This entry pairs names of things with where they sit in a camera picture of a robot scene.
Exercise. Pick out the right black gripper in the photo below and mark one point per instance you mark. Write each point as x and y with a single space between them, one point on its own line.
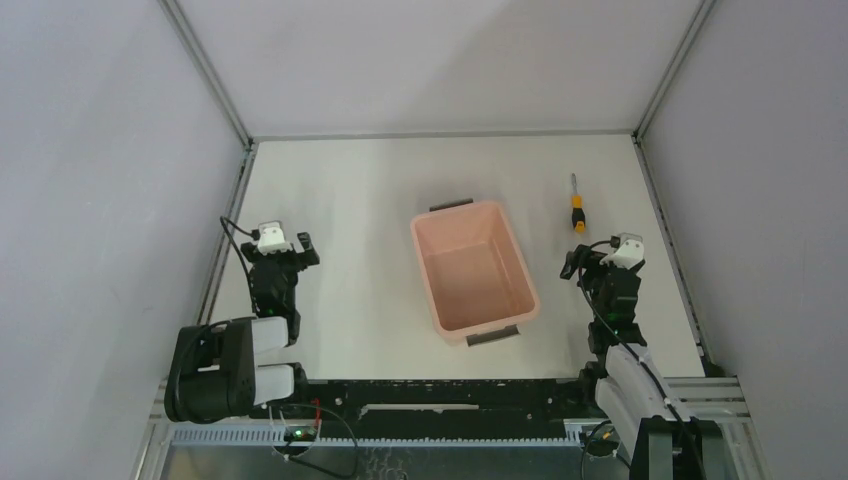
574 258

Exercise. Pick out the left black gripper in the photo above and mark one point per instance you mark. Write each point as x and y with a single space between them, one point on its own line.
279 259

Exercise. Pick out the yellow black screwdriver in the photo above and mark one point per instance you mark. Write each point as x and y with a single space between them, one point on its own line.
578 216

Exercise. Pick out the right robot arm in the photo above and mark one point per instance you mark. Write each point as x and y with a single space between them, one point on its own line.
660 436

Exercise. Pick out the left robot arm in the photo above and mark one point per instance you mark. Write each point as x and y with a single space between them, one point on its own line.
214 373

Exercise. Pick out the pink plastic bin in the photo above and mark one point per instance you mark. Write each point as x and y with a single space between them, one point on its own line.
476 280

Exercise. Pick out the left green circuit board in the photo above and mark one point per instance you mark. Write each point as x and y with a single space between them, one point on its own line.
298 434

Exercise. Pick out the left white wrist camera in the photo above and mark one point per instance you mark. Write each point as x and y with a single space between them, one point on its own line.
272 238

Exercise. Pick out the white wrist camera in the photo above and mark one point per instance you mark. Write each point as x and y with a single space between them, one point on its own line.
272 238
628 251

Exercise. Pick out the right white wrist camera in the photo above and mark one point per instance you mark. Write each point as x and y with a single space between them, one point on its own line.
628 251

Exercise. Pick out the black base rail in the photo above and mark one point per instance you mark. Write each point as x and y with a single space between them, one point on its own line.
482 409

